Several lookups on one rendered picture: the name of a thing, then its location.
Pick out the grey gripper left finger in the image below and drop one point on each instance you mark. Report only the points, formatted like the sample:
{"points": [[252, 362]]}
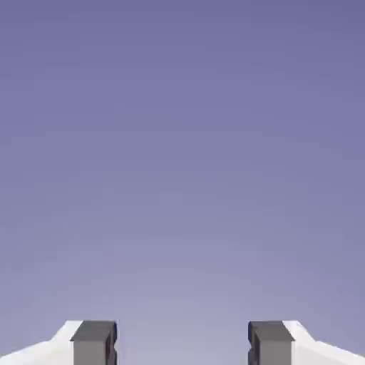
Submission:
{"points": [[91, 345]]}

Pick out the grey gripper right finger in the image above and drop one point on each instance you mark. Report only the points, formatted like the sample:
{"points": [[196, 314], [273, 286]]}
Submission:
{"points": [[272, 345]]}

